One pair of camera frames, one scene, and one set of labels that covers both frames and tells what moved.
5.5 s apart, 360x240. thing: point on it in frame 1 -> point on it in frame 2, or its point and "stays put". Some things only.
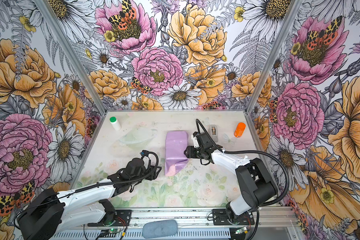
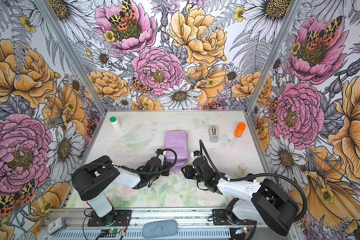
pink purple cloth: [176, 143] stays put
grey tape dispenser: [212, 132] stays put
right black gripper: [190, 149] -> [188, 171]
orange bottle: [239, 129] stays put
